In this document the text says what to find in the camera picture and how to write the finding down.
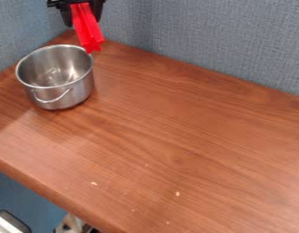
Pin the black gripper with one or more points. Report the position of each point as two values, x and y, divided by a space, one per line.
97 7

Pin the red plastic block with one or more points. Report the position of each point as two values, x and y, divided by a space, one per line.
87 27

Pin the metal pot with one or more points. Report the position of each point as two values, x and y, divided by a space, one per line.
57 76

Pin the grey device below table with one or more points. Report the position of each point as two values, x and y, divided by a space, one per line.
11 224

